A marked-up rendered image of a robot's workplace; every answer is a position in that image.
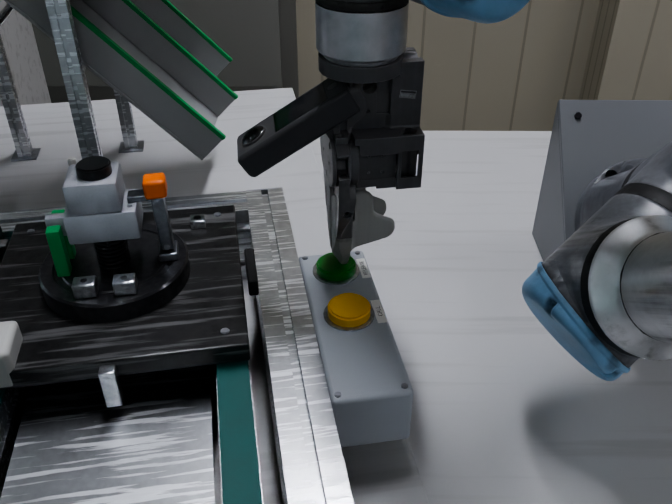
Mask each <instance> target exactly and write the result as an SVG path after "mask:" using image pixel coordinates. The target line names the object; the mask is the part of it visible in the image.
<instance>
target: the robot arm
mask: <svg viewBox="0 0 672 504"><path fill-rule="evenodd" d="M411 1H414V2H416V3H419V4H422V5H424V6H426V7H427V8H428V9H430V10H432V11H433V12H436V13H438V14H440V15H443V16H447V17H453V18H464V19H467V20H471V21H474V22H478V23H485V24H489V23H496V22H500V21H503V20H505V19H508V18H510V17H511V16H513V15H515V14H516V13H517V12H519V11H520V10H521V9H522V8H523V7H524V6H525V5H526V4H527V3H528V2H529V1H530V0H411ZM408 9H409V0H315V17H316V49H317V50H318V51H319V53H318V63H319V72H320V73H321V74H322V75H323V76H325V77H327V79H326V80H324V81H323V82H321V83H320V84H318V85H317V86H315V87H313V88H312V89H310V90H309V91H307V92H306V93H304V94H303V95H301V96H300V97H298V98H296V99H295V100H293V101H292V102H290V103H289V104H287V105H286V106H284V107H283V108H281V109H279V110H278V111H276V112H275V113H273V114H272V115H270V116H269V117H267V118H266V119H264V120H262V121H261V122H259V123H258V124H256V125H255V126H253V127H252V128H250V129H249V130H247V131H245V132H244V133H242V134H241V135H239V136H238V138H237V155H238V163H239V164H240V165H241V166H242V168H243V169H244V170H245V171H246V172H247V174H248V175H249V176H251V177H257V176H259V175H260V174H262V173H263V172H265V171H266V170H268V169H270V168H271V167H273V166H274V165H276V164H278V163H279V162H281V161H282V160H284V159H286V158H287V157H289V156H290V155H292V154H294V153H295V152H297V151H298V150H300V149H302V148H303V147H305V146H306V145H308V144H310V143H311V142H313V141H314V140H316V139H318V138H319V137H320V147H321V157H322V163H323V172H324V187H325V201H326V210H327V222H328V231H329V240H330V247H331V249H332V252H333V254H334V255H335V257H336V258H337V259H338V261H339V262H340V264H347V263H348V261H349V257H350V252H351V251H352V250H353V249H354V248H355V247H358V246H361V245H364V244H367V243H370V242H374V241H377V240H380V239H383V238H386V237H388V236H390V235H391V234H392V233H393V231H394V229H395V222H394V220H393V219H392V218H390V217H387V216H384V214H385V212H386V202H385V201H384V200H383V199H381V198H378V197H375V196H373V195H372V194H371V193H370V192H368V191H367V190H366V189H365V187H376V189H380V188H392V187H396V190H397V189H408V188H420V187H421V179H422V167H423V154H424V142H425V134H424V133H423V131H422V129H421V128H420V116H421V103H422V89H423V76H424V63H425V61H424V60H423V58H421V57H418V55H417V52H416V50H415V49H414V47H406V43H407V26H408ZM417 154H419V156H418V169H417V175H416V163H417ZM522 295H523V298H524V300H525V302H526V304H527V306H528V307H529V309H530V310H531V311H532V313H533V314H534V315H535V317H536V318H537V319H538V321H539V322H540V323H541V324H542V325H543V326H544V328H545V329H546V330H547V331H548V332H549V333H550V334H551V335H552V336H553V337H554V339H555V340H556V341H557V342H558V343H559V344H560V345H561V346H562V347H563V348H564V349H565V350H566V351H567V352H568V353H569V354H570V355H571V356H573V357H574V358H575V359H576V360H577V361H578V362H579V363H580V364H581V365H583V366H584V367H585V368H586V369H588V370H589V371H590V372H591V373H593V374H594V375H596V376H597V377H599V378H601V379H603V380H606V381H614V380H616V379H617V378H619V377H620V376H621V375H622V374H623V373H628V372H629V371H630V370H631V367H630V366H631V365H632V364H633V363H634V362H635V361H636V360H638V359H639V358H643V359H648V360H669V359H672V141H671V142H670V143H668V144H667V145H666V146H664V147H663V148H661V149H660V150H659V151H657V152H656V153H654V154H653V155H652V156H650V157H649V158H637V159H630V160H626V161H623V162H620V163H617V164H615V165H613V166H611V167H609V168H607V169H606V170H604V171H603V172H602V173H600V174H599V175H598V176H597V177H595V178H594V179H593V180H592V181H591V182H590V183H589V184H588V185H587V187H586V188H585V189H584V191H583V193H582V194H581V196H580V198H579V201H578V204H577V207H576V212H575V232H574V233H573V234H572V235H571V236H570V237H569V238H568V239H567V240H566V241H565V242H564V243H563V244H562V245H561V246H560V247H559V248H558V249H556V250H555V251H554V252H553V253H552V254H551V255H550V256H549V257H548V258H547V259H546V260H545V261H544V262H542V261H540V262H539V263H538V264H537V268H536V270H535V271H534V272H533V273H532V274H531V275H530V276H529V277H528V278H527V279H526V280H525V281H524V283H523V286H522Z"/></svg>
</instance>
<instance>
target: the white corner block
mask: <svg viewBox="0 0 672 504"><path fill-rule="evenodd" d="M22 341H23V337H22V334H21V331H20V328H19V325H18V323H17V322H15V321H6V322H0V388H3V387H11V386H13V383H12V380H11V378H10V375H9V374H10V373H11V371H12V370H13V369H14V368H15V364H16V361H17V357H18V354H19V351H20V347H21V344H22Z"/></svg>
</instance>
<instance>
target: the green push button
mask: <svg viewBox="0 0 672 504"><path fill-rule="evenodd" d="M316 270H317V274H318V275H319V276H320V277H321V278H323V279H325V280H328V281H335V282H337V281H344V280H347V279H349V278H351V277H352V276H353V275H354V274H355V272H356V262H355V260H354V259H353V258H352V257H351V256H350V257H349V261H348V263H347V264H340V262H339V261H338V259H337V258H336V257H335V255H334V254H333V252H331V253H327V254H325V255H323V256H321V257H320V258H319V259H318V260H317V263H316Z"/></svg>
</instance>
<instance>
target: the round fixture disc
mask: <svg viewBox="0 0 672 504"><path fill-rule="evenodd" d="M172 233H173V238H174V240H177V241H178V245H179V258H178V260H175V261H165V262H160V261H159V243H160V241H159V236H158V232H157V228H156V225H153V224H147V223H142V233H141V237H140V238H138V239H127V243H128V247H129V252H130V257H131V259H130V261H129V262H128V263H127V264H126V265H125V266H123V267H120V268H117V269H105V268H102V267H101V266H100V265H99V263H98V258H97V254H96V250H95V246H94V243H84V244H74V245H75V249H76V255H75V259H70V262H71V266H72V272H71V275H70V276H64V277H58V276H57V272H56V269H55V265H54V262H53V258H52V255H51V252H50V253H49V254H48V256H47V257H46V258H45V259H44V261H43V263H42V264H41V267H40V269H39V283H40V286H41V289H42V292H43V296H44V299H45V301H46V303H47V305H48V306H49V307H50V308H51V309H52V310H53V311H54V312H56V313H57V314H59V315H61V316H63V317H65V318H68V319H71V320H75V321H80V322H87V323H111V322H118V321H124V320H128V319H132V318H136V317H139V316H142V315H145V314H147V313H150V312H152V311H154V310H156V309H158V308H160V307H162V306H163V305H165V304H167V303H168V302H169V301H171V300H172V299H173V298H175V297H176V296H177V295H178V294H179V293H180V292H181V291H182V289H183V288H184V287H185V285H186V283H187V282H188V279H189V276H190V270H191V268H190V260H189V254H188V249H187V246H186V244H185V242H184V241H183V240H182V238H181V237H179V236H178V235H177V234H175V233H174V232H172ZM125 273H136V277H137V282H138V290H137V294H134V295H125V296H115V295H114V291H113V287H112V281H113V275H115V274H125ZM93 275H95V276H96V278H97V282H98V286H99V289H98V295H97V297H93V298H83V299H75V298H74V295H73V291H72V288H71V287H72V282H73V278H74V277H83V276H93Z"/></svg>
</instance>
